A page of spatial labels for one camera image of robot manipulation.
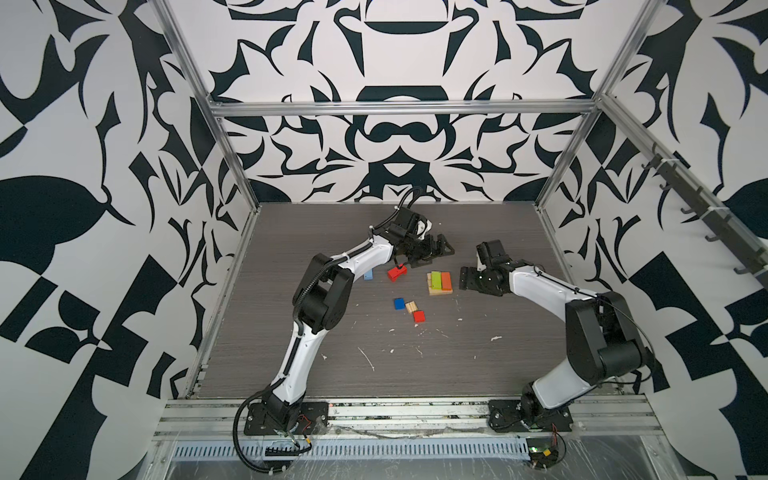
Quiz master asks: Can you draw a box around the black hook rack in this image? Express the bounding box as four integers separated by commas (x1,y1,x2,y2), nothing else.
640,143,767,289

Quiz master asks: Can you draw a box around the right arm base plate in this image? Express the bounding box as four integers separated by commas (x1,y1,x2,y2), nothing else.
488,396,573,433

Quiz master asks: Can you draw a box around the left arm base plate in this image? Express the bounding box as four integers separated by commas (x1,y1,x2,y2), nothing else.
243,402,329,436

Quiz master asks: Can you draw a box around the aluminium frame crossbar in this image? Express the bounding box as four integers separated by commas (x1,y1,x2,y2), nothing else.
209,99,596,118

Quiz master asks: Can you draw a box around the lime green wood block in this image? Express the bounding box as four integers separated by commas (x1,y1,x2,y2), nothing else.
429,271,443,291

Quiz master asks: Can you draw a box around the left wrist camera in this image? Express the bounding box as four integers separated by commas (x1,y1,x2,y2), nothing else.
394,208,432,239

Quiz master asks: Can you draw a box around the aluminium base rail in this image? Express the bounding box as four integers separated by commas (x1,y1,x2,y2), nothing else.
152,395,663,440

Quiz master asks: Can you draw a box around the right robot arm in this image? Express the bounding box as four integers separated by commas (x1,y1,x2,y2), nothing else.
459,240,655,432

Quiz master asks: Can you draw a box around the red arch wood block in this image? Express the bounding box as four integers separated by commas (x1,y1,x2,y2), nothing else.
387,264,408,282

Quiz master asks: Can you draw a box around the orange wood block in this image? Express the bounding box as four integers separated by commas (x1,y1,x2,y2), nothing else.
441,272,453,292

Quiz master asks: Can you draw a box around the white slotted cable duct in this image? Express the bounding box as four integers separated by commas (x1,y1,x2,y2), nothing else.
173,437,530,461

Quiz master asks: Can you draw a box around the natural wood block 31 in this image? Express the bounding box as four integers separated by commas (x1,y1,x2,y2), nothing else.
428,288,453,296

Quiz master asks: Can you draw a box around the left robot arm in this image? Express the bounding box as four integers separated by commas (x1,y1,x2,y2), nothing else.
261,228,455,430

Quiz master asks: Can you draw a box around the right circuit board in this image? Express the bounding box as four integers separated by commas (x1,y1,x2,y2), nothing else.
526,435,567,470

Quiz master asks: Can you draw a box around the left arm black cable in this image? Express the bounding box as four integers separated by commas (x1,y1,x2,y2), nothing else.
231,187,425,475

